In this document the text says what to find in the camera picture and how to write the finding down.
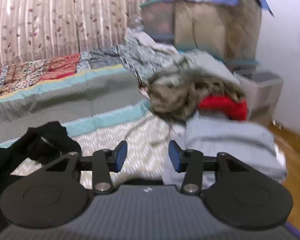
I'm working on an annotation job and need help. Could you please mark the khaki hanging cloth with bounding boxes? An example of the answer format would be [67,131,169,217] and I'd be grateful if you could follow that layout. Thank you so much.
[173,0,262,61]

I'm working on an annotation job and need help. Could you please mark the striped teal grey bedspread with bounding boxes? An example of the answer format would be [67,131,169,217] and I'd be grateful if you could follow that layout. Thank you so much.
[0,64,288,188]

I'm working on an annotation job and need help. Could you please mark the grey brown crumpled cloth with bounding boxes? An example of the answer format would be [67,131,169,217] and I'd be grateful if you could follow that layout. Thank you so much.
[139,50,246,122]

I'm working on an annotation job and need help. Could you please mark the clear bin with teal lid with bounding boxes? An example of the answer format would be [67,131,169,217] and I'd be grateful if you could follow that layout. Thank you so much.
[222,57,261,71]
[139,0,176,42]

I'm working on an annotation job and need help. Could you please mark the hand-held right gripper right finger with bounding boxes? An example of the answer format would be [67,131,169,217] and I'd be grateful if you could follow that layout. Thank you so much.
[168,140,243,195]

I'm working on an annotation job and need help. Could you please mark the red cloth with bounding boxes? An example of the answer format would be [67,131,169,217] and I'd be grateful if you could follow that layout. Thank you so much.
[197,94,248,121]

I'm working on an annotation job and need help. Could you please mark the grey lidded bin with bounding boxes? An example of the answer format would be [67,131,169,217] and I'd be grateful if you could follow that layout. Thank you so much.
[233,69,284,121]

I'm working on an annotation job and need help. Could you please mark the beige leaf print curtain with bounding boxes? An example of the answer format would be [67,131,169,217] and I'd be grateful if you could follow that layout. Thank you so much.
[0,0,158,73]

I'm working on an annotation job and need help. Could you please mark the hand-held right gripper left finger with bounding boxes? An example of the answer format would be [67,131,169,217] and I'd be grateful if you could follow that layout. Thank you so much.
[46,140,128,195]

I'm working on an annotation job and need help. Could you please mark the black pants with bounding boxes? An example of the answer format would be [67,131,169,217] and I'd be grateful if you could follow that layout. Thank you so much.
[0,121,82,198]

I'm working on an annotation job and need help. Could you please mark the light blue folded cloth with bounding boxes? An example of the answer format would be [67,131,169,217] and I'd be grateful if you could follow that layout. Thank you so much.
[162,112,288,188]

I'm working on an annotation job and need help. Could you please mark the red patchwork quilt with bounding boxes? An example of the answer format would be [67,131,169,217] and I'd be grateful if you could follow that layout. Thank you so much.
[0,52,123,98]

